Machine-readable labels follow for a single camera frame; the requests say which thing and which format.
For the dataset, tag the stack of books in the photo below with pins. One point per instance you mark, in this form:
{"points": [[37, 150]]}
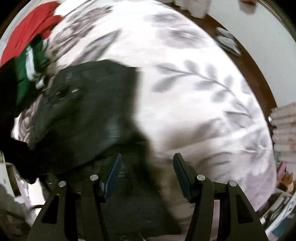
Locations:
{"points": [[282, 120]]}

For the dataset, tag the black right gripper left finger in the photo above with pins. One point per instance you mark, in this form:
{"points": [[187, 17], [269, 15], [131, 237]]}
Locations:
{"points": [[57, 219]]}

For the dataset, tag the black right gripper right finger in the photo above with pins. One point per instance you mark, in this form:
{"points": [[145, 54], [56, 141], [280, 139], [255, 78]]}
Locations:
{"points": [[237, 218]]}

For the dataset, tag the black leather jacket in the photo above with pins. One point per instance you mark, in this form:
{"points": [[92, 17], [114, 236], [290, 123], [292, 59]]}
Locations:
{"points": [[83, 120]]}

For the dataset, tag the red garment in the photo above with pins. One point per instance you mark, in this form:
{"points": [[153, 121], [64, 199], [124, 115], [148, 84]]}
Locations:
{"points": [[40, 21]]}

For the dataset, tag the green striped jacket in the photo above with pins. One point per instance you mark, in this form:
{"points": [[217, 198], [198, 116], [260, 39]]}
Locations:
{"points": [[31, 66]]}

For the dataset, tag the floral white bed blanket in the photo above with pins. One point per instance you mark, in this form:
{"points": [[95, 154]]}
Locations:
{"points": [[190, 98]]}

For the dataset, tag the brown wooden bed frame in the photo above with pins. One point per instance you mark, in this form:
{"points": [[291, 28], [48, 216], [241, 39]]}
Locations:
{"points": [[244, 63]]}

